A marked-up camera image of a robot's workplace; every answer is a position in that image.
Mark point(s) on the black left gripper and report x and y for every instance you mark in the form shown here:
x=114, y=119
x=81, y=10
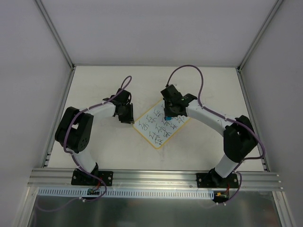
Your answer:
x=126, y=114

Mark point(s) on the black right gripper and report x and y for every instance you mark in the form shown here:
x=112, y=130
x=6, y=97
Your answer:
x=170, y=109

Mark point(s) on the blue black whiteboard eraser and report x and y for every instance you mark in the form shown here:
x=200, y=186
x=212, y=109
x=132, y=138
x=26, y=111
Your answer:
x=168, y=118

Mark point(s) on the yellow framed small whiteboard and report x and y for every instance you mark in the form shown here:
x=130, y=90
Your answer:
x=153, y=126

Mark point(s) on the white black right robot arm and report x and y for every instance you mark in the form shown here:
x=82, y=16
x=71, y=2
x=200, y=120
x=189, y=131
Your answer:
x=238, y=135

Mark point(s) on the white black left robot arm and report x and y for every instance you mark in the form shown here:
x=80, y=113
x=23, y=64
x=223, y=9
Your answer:
x=74, y=130

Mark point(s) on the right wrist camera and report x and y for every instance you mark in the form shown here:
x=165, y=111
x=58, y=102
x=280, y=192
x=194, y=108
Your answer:
x=171, y=94

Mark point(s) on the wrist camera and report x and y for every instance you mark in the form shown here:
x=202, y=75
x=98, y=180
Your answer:
x=171, y=94
x=122, y=97

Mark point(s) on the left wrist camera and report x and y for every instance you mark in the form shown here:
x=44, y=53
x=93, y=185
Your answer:
x=122, y=97

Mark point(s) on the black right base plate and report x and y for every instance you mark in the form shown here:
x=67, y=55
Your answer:
x=208, y=180

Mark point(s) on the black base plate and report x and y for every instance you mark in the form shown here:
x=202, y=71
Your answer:
x=208, y=180
x=79, y=178

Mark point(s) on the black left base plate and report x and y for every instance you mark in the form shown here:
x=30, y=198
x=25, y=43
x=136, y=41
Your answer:
x=79, y=178

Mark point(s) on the left aluminium frame post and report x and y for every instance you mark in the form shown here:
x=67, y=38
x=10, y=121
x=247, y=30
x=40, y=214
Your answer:
x=41, y=7

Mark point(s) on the aluminium frame post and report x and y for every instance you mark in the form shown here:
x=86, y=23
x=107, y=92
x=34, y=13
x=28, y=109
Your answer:
x=270, y=16
x=41, y=7

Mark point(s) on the aluminium mounting rail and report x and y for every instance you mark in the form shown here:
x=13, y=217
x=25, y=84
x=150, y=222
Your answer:
x=148, y=179

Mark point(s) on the white slotted cable duct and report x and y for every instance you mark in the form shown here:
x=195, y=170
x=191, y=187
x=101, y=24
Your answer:
x=127, y=193

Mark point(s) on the right aluminium frame post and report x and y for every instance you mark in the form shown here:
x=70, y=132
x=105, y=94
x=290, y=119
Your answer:
x=270, y=16

